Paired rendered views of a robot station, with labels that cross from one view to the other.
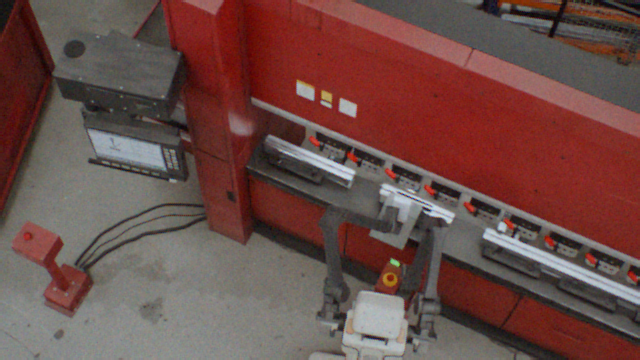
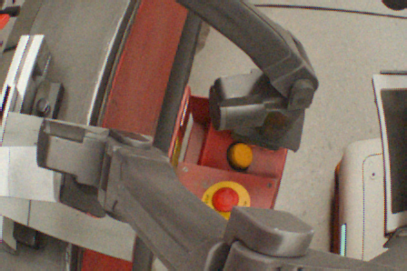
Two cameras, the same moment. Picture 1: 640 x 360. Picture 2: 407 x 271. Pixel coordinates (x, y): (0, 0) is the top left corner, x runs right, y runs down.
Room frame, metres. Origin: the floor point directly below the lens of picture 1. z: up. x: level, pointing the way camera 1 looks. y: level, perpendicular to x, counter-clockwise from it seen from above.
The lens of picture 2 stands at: (1.71, -0.03, 1.99)
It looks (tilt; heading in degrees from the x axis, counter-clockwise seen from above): 69 degrees down; 268
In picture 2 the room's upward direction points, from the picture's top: 10 degrees counter-clockwise
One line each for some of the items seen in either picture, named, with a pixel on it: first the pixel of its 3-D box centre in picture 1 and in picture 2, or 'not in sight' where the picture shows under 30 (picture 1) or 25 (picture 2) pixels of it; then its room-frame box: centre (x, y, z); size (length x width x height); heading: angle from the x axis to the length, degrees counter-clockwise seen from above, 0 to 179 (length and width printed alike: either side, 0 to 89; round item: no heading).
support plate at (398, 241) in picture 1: (396, 220); (57, 181); (1.91, -0.40, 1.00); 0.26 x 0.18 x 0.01; 157
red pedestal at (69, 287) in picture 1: (52, 267); not in sight; (1.79, 1.45, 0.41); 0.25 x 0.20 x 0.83; 157
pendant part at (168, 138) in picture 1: (139, 144); not in sight; (2.04, 0.84, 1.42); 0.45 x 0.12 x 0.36; 79
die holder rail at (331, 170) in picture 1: (309, 161); not in sight; (2.26, 0.05, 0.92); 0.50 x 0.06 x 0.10; 67
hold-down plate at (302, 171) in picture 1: (295, 169); not in sight; (2.23, 0.12, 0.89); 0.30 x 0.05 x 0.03; 67
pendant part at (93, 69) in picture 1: (132, 115); not in sight; (2.14, 0.87, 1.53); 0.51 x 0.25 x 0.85; 79
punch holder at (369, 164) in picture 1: (370, 155); not in sight; (2.13, -0.24, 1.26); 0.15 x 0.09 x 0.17; 67
